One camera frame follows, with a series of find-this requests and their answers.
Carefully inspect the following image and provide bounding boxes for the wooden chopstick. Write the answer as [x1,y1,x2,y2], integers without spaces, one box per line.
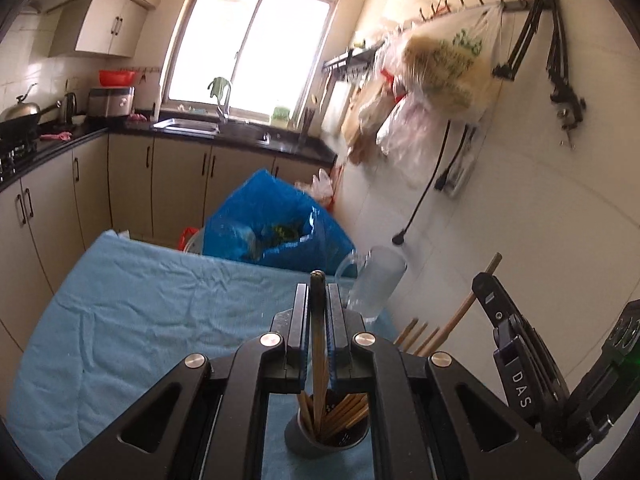
[320,393,369,440]
[340,404,369,430]
[402,322,428,352]
[417,252,502,356]
[297,391,314,437]
[414,327,440,356]
[309,270,328,438]
[394,318,419,346]

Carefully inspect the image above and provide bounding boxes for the kitchen sink faucet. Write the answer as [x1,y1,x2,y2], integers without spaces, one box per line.
[207,76,232,124]

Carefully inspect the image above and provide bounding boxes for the wooden chopstick in holder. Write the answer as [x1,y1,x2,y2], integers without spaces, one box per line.
[394,318,419,346]
[402,322,428,352]
[340,404,369,430]
[414,327,440,356]

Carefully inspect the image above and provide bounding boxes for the wooden chopstick on towel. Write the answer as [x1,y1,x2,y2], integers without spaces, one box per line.
[417,252,502,356]
[309,270,328,438]

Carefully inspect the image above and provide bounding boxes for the clear glass mug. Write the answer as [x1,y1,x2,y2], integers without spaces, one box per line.
[334,246,408,323]

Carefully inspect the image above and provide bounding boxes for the black perforated utensil holder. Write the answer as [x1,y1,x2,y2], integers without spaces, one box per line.
[284,390,369,460]

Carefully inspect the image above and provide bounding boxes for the blue plastic bag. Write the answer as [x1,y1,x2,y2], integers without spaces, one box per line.
[202,170,355,275]

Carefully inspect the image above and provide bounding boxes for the hanging plastic bags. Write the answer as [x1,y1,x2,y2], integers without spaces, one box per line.
[343,4,503,188]

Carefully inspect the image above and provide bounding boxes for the black wok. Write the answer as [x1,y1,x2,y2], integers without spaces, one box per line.
[1,100,61,143]

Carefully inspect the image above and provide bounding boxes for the black power cable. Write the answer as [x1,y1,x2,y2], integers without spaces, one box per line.
[390,119,454,247]

